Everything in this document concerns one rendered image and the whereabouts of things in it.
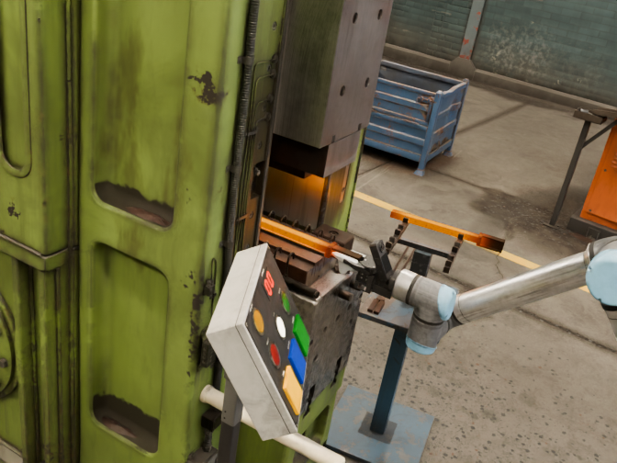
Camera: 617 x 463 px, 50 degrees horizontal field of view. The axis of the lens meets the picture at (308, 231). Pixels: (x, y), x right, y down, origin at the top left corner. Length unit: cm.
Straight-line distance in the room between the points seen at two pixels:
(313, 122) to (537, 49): 796
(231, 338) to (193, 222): 45
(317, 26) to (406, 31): 863
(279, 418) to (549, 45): 844
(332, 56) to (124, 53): 52
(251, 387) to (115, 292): 79
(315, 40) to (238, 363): 79
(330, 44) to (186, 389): 100
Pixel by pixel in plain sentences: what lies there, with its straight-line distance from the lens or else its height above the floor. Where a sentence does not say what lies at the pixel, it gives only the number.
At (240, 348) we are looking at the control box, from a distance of 130.
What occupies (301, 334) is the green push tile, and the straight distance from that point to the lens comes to 158.
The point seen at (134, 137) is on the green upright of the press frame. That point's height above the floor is 131.
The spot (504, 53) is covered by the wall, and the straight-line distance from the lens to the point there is 969.
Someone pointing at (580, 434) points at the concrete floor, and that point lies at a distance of 332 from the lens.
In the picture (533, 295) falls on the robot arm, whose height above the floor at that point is 107.
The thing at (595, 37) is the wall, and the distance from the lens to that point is 935.
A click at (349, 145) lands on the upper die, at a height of 133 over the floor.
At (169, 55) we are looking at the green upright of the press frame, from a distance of 167.
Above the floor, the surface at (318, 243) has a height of 102.
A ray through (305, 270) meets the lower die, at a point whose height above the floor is 98.
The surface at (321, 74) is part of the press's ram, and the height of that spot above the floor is 155.
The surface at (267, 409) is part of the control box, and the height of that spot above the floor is 101.
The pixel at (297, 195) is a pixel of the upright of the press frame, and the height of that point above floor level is 103.
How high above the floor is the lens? 192
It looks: 26 degrees down
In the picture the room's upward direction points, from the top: 10 degrees clockwise
